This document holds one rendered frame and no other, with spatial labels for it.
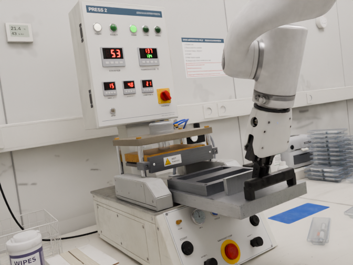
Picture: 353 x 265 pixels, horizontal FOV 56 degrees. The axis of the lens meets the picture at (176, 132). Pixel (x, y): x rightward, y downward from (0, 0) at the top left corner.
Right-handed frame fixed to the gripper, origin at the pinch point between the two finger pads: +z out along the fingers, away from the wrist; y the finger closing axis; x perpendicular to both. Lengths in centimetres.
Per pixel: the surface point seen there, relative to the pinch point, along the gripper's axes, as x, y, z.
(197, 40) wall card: 100, 59, -20
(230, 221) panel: 10.1, 4.0, 20.3
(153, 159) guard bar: 28.9, -10.2, 6.5
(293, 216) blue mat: 13, 40, 32
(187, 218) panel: 13.3, -8.9, 17.1
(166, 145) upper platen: 37.6, 0.0, 7.3
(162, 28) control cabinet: 66, 14, -27
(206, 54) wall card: 97, 64, -13
